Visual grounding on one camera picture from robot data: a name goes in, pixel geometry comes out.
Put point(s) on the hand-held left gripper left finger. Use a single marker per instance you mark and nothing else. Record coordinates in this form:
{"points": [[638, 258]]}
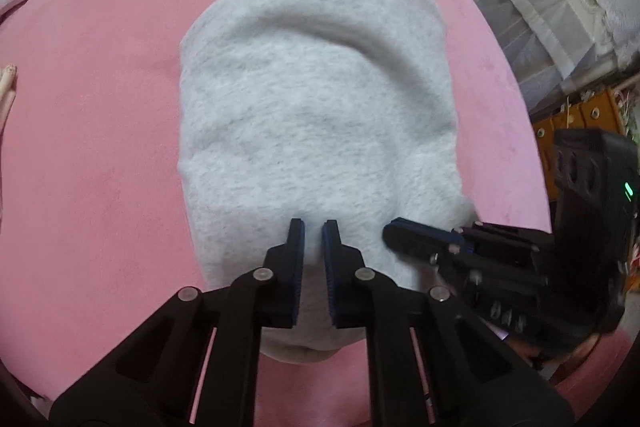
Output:
{"points": [[299, 267]]}

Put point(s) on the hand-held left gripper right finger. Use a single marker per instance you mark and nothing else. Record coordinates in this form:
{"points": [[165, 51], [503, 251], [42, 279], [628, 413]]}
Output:
{"points": [[328, 277]]}

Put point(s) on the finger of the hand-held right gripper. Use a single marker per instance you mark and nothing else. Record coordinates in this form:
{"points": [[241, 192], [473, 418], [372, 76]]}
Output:
{"points": [[415, 242], [505, 237]]}

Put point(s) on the light grey zip hoodie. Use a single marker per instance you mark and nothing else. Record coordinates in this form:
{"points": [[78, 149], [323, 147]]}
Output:
{"points": [[310, 107]]}

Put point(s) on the wooden drawer cabinet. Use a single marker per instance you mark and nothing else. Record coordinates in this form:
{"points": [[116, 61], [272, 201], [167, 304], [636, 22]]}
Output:
{"points": [[580, 112]]}

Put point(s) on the cream folded garment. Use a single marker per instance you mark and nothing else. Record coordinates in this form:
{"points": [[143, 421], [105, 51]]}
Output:
{"points": [[7, 92]]}

